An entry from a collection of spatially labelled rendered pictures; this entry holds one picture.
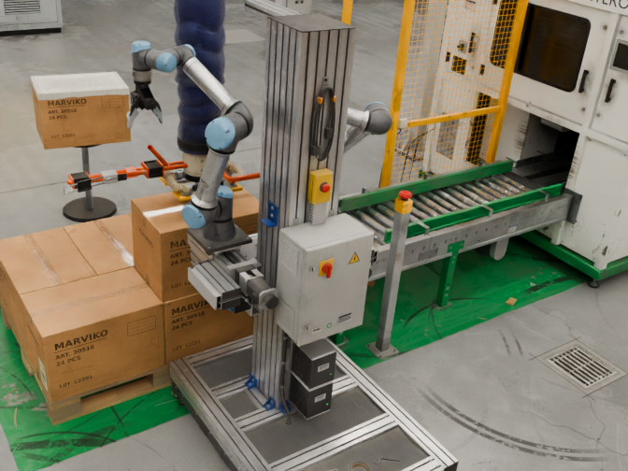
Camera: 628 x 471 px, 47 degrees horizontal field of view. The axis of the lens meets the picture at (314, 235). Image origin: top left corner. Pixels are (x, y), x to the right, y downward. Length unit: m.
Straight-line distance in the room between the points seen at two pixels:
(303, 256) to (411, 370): 1.60
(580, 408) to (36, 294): 2.96
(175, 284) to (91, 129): 1.96
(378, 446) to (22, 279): 1.98
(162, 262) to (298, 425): 1.02
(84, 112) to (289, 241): 2.70
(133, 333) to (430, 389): 1.66
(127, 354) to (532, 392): 2.24
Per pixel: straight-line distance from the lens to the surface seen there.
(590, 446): 4.14
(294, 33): 2.74
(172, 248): 3.58
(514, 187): 5.42
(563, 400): 4.37
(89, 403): 3.97
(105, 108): 5.33
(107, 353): 3.75
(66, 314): 3.70
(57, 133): 5.33
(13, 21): 10.91
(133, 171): 3.54
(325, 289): 2.98
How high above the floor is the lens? 2.64
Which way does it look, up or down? 29 degrees down
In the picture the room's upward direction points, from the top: 5 degrees clockwise
